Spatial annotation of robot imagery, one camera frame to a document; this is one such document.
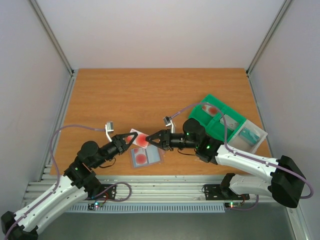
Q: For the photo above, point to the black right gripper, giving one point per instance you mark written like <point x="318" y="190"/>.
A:
<point x="165" y="139"/>

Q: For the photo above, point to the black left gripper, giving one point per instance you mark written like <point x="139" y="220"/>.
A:
<point x="120" y="142"/>

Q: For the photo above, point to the red white credit card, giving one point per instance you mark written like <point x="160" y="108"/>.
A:
<point x="140" y="140"/>
<point x="139" y="157"/>

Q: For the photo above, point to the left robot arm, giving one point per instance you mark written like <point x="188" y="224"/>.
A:
<point x="78" y="183"/>

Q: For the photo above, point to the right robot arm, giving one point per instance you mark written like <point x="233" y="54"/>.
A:
<point x="277" y="178"/>

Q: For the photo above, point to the red white cards stack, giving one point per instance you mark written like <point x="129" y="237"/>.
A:
<point x="211" y="108"/>

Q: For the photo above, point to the teal cards stack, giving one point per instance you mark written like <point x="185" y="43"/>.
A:
<point x="249" y="136"/>

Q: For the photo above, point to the green bin far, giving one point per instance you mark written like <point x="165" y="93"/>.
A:
<point x="210" y="119"/>

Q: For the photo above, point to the green bin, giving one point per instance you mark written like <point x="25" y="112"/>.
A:
<point x="236" y="116"/>
<point x="210" y="119"/>

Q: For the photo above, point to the left controller board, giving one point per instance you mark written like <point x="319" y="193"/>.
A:
<point x="94" y="206"/>

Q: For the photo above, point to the controller board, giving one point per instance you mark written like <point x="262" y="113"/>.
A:
<point x="231" y="205"/>
<point x="94" y="206"/>

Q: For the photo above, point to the green bin middle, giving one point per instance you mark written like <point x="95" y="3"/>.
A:
<point x="236" y="116"/>

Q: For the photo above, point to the white translucent bin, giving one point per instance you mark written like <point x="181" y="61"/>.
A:
<point x="240" y="144"/>

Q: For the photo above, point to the right controller board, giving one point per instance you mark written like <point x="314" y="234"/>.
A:
<point x="231" y="205"/>

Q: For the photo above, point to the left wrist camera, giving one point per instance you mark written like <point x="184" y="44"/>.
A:
<point x="109" y="128"/>

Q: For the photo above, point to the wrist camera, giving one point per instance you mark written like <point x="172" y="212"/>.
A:
<point x="109" y="128"/>
<point x="168" y="121"/>

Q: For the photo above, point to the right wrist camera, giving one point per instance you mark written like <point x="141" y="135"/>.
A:
<point x="168" y="121"/>

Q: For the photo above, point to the aluminium table edge rail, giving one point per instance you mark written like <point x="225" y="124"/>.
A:
<point x="145" y="188"/>

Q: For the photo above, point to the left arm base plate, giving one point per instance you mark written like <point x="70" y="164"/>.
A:
<point x="103" y="191"/>

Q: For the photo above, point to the grey slotted cable duct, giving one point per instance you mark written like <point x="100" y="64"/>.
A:
<point x="147" y="208"/>

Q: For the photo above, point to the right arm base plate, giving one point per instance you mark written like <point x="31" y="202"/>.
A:
<point x="213" y="192"/>

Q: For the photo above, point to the aluminium corner post left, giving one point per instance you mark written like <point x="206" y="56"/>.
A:
<point x="47" y="28"/>

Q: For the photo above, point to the aluminium corner post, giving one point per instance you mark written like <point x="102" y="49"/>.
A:
<point x="47" y="28"/>
<point x="269" y="35"/>

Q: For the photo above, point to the aluminium corner post right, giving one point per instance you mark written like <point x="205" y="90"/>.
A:
<point x="269" y="35"/>

